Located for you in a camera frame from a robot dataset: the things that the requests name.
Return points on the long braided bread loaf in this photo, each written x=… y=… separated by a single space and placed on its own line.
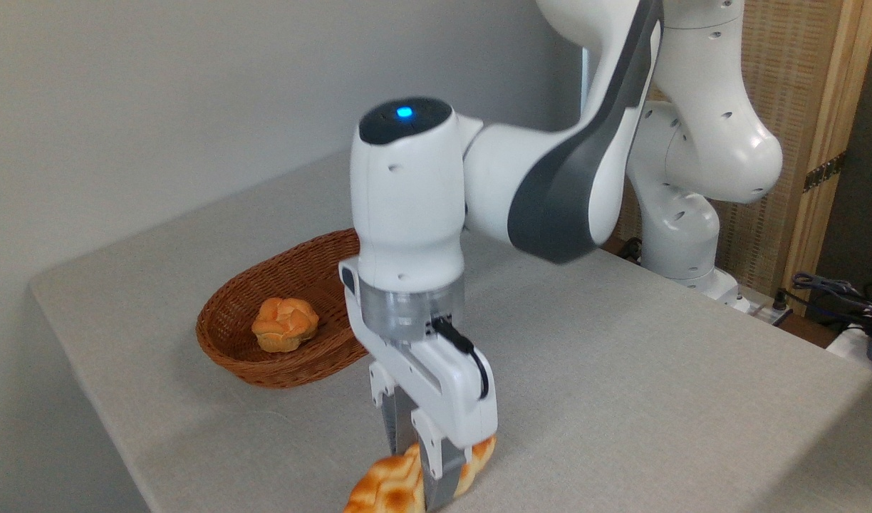
x=382 y=484

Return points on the brown oval wicker basket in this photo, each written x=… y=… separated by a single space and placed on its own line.
x=229 y=335

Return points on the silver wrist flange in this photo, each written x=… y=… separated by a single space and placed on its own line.
x=407 y=313

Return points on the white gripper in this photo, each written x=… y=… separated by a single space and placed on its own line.
x=443 y=385

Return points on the dark metal screen hinge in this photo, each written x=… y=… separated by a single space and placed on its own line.
x=824 y=171

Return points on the woven wooden folding screen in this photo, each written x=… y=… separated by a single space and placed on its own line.
x=799 y=78

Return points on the round orange bread roll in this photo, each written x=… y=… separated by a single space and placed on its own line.
x=285 y=324

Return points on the white vertical wall trim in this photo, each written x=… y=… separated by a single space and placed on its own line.
x=585 y=60

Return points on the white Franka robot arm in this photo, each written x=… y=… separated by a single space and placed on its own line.
x=536 y=185

